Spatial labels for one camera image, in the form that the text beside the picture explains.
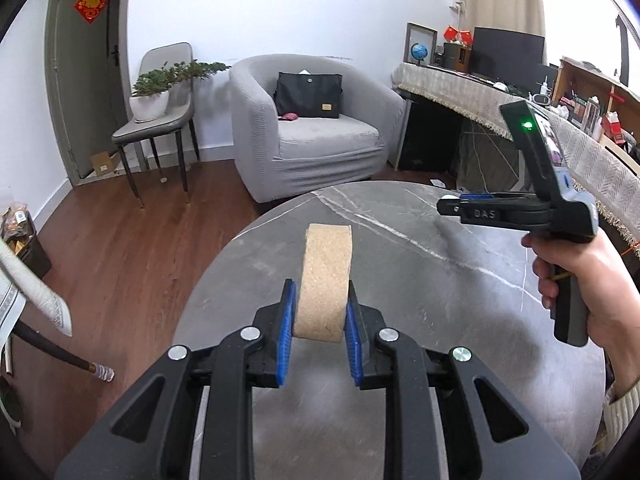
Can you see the picture frame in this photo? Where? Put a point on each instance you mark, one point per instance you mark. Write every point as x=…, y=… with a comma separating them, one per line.
x=412, y=32

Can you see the cork block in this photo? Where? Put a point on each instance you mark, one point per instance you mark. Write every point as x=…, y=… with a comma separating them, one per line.
x=322, y=280

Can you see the dark table leg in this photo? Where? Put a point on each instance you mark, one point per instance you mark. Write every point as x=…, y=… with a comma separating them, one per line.
x=55, y=352

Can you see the wooden desk shelf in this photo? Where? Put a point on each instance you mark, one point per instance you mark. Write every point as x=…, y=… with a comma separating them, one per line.
x=590, y=77

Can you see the grey door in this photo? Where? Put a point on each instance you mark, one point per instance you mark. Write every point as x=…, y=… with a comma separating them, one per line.
x=85, y=85

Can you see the fringed beige desk cloth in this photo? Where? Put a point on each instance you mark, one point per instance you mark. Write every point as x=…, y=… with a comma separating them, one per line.
x=450, y=85

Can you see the person's right hand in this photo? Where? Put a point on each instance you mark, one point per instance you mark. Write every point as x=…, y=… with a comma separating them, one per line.
x=610, y=290

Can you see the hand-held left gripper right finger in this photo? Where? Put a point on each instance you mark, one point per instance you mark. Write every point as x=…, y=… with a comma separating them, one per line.
x=354, y=345

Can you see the grey armchair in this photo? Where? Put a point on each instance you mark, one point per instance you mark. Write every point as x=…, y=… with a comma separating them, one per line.
x=325, y=140

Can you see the red diamond door decoration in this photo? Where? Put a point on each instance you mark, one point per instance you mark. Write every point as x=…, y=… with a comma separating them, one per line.
x=91, y=5

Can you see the dark box of snacks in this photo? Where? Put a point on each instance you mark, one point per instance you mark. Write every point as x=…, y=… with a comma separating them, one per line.
x=20, y=240

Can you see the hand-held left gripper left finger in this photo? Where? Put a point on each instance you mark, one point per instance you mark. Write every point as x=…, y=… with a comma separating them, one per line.
x=286, y=340

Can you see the small blue globe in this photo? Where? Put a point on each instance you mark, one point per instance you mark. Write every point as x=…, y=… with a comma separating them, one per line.
x=419, y=52

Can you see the potted plant in white pot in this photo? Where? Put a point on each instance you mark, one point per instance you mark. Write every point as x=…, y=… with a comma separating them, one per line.
x=150, y=107

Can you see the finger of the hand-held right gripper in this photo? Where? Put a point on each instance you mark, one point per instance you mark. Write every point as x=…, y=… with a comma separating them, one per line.
x=490, y=213

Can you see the person's right forearm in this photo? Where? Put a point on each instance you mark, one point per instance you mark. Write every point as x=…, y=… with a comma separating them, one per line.
x=625, y=400

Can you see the black bag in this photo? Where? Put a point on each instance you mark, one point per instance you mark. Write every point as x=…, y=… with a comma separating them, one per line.
x=305, y=95

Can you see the small pink item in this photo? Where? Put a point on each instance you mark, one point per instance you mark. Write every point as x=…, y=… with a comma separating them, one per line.
x=288, y=117

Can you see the small cardboard box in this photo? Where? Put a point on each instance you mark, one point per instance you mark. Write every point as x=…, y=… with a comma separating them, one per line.
x=104, y=162

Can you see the black computer monitor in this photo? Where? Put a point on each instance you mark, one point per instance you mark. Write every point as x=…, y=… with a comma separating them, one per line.
x=507, y=52

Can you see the pale green tablecloth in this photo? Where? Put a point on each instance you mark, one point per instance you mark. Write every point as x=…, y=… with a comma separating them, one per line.
x=40, y=295

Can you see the grey dining chair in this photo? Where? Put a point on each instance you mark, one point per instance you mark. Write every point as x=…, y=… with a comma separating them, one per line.
x=150, y=132

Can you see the brown desk box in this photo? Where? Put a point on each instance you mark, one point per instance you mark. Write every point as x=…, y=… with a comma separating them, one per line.
x=457, y=57

